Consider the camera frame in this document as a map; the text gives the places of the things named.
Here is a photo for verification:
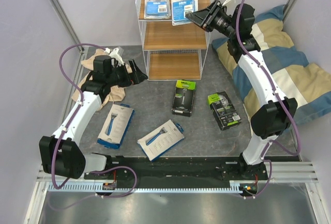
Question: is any blue Gillette razor blister pack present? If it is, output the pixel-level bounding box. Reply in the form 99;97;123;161
144;0;171;20

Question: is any harry's razor box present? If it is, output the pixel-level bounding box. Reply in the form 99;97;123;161
97;103;134;150
137;120;185;161

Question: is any light blue slotted cable duct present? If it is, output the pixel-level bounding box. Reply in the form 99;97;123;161
48;181;267;193

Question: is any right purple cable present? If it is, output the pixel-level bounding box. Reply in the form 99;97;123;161
232;0;302;201

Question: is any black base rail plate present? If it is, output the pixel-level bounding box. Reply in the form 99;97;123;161
84;155;268;187

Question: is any white wire wooden shelf unit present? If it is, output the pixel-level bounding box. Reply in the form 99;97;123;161
135;0;211;81

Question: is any blue beige checkered pillow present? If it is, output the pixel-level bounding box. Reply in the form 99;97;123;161
212;5;330;125

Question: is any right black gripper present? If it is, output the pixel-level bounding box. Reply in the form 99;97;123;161
186;0;236;39

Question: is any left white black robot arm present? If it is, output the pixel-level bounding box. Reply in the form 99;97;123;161
39;55;148;179

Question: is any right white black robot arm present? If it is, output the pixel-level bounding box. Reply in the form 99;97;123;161
186;0;297;180

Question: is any black green razor box portrait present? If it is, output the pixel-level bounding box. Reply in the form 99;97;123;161
207;91;242;131

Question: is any beige crumpled cloth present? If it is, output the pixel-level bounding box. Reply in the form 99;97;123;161
78;49;126;110

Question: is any black green Gillette razor box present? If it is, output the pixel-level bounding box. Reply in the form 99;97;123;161
172;80;196;117

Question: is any purple cable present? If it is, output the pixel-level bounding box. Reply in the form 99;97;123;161
232;0;302;201
48;43;138;211

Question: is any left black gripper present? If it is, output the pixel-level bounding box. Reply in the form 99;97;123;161
107;59;147;88

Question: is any aluminium frame rail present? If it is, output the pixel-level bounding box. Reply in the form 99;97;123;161
35;0;85;52

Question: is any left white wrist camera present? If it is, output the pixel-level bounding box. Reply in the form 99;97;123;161
104;47;124;66

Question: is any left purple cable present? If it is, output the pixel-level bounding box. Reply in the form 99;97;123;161
48;43;138;211

